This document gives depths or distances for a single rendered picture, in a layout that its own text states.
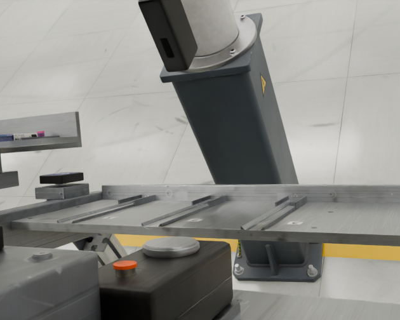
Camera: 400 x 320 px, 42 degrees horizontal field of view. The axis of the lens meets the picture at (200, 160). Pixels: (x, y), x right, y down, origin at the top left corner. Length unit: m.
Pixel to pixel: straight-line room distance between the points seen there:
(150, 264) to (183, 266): 0.01
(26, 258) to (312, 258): 1.35
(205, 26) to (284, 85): 1.13
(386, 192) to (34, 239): 0.44
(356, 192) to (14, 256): 0.54
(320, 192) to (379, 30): 1.65
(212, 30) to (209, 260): 0.81
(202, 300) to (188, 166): 1.68
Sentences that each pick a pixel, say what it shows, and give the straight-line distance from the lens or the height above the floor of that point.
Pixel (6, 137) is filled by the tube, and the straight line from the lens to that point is 0.89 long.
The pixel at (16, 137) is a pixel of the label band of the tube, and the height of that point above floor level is 0.79.
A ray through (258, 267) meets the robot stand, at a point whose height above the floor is 0.02.
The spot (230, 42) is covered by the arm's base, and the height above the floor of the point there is 0.72.
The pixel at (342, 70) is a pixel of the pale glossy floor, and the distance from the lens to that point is 2.09.
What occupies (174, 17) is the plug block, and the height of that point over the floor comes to 1.11.
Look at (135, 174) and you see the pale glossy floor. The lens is 1.95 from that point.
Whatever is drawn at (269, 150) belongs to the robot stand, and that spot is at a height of 0.46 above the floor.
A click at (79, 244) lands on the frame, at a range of 0.86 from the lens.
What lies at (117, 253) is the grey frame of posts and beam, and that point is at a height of 0.59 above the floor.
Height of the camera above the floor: 1.23
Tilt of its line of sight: 41 degrees down
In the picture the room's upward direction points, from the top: 24 degrees counter-clockwise
